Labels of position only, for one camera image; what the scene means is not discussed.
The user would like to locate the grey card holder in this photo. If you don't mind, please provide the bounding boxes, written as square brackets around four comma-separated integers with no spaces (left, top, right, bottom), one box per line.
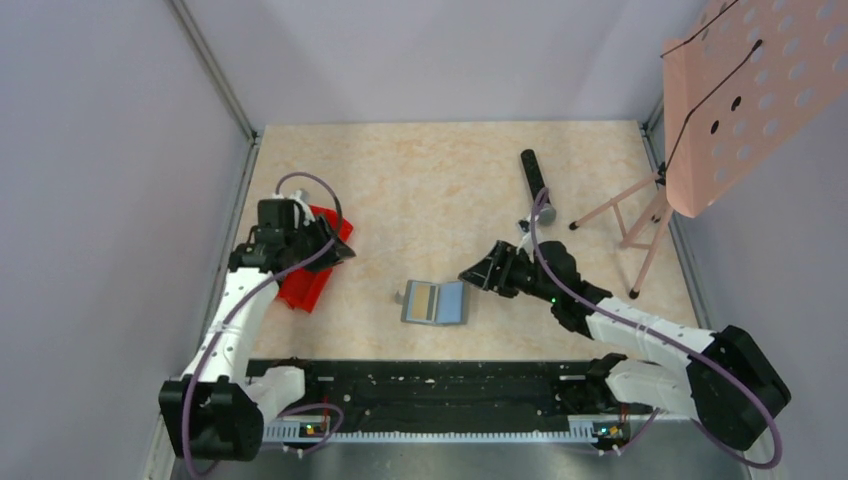
[394,280,470,327]

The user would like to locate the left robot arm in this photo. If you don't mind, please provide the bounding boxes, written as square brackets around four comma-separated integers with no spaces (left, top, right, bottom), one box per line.
[158,193,355,461]

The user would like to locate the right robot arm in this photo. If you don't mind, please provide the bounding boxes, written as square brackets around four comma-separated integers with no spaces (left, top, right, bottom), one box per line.
[458,241,791,451]

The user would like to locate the red plastic bin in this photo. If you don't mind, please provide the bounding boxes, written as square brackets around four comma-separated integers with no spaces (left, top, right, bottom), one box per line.
[276,205,355,314]

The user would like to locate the black microphone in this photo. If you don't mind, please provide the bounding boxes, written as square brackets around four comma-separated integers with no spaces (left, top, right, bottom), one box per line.
[520,149,557,226]

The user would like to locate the pink music stand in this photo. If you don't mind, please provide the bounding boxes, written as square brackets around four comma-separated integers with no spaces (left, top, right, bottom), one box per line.
[568,0,848,301]

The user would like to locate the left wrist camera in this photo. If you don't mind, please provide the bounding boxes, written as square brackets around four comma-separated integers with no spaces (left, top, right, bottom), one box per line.
[289,189,315,225]

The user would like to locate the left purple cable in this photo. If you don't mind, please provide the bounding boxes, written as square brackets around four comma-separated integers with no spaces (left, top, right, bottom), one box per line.
[180,172,346,478]

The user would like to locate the purple cable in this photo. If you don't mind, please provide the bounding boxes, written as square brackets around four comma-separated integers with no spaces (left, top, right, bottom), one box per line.
[528,187,784,472]
[180,172,346,478]

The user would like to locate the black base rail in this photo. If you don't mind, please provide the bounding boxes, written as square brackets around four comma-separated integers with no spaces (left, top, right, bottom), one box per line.
[247,358,624,434]

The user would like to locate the aluminium frame post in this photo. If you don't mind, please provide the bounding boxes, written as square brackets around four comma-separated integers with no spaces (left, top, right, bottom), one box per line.
[164,0,258,144]

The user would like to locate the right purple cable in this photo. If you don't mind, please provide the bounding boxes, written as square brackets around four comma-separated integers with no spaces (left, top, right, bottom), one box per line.
[528,187,784,472]

